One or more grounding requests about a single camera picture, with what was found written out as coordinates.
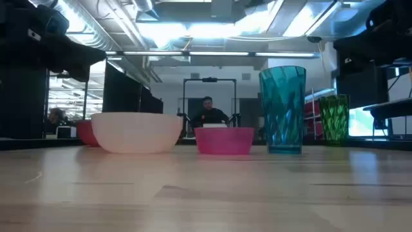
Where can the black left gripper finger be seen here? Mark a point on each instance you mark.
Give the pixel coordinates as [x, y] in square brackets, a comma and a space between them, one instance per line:
[77, 71]
[85, 54]

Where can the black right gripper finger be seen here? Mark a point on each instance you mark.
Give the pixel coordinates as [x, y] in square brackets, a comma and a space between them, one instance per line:
[354, 42]
[355, 55]

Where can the red plastic bowl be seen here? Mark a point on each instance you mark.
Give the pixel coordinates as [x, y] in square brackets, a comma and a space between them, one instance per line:
[85, 132]

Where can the green faceted plastic tumbler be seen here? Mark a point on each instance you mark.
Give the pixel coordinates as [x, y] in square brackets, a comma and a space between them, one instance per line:
[334, 117]

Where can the cream plastic bowl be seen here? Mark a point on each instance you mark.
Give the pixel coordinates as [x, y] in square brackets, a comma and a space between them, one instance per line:
[136, 133]

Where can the pink plastic bowl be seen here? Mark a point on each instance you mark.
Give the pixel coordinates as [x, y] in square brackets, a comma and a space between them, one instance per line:
[224, 141]

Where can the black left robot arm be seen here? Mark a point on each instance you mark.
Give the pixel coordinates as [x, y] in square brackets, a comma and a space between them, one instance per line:
[48, 19]

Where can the shelf with red bins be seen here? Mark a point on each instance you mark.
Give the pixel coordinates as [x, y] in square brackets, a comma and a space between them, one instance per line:
[311, 119]

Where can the person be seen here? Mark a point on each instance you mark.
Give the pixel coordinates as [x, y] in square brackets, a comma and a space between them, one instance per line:
[209, 116]
[57, 117]

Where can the tall black partition panel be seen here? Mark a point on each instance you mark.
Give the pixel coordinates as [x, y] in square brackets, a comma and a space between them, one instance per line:
[22, 103]

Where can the dark side table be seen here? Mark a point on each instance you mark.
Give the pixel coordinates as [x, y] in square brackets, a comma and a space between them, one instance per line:
[389, 109]

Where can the white device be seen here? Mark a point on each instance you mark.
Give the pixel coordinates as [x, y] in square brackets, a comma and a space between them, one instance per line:
[66, 132]

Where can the low black partition panel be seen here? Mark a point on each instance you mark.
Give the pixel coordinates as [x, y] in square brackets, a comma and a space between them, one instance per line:
[153, 104]

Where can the teal faceted plastic tumbler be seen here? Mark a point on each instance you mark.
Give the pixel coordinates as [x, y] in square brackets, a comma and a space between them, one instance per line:
[283, 109]

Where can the long ceiling light bar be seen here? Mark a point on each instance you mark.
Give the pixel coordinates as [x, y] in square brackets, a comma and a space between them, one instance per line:
[212, 53]

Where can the small white box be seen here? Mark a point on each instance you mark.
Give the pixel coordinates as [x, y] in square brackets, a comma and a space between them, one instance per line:
[215, 125]

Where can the black robot rig frame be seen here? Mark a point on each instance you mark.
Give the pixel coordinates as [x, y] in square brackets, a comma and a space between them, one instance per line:
[184, 96]
[85, 100]

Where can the dome security camera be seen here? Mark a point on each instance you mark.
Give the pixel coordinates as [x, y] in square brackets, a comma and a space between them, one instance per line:
[314, 39]

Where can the square wall vent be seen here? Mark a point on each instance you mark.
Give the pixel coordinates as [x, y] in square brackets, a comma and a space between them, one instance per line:
[195, 75]
[246, 76]

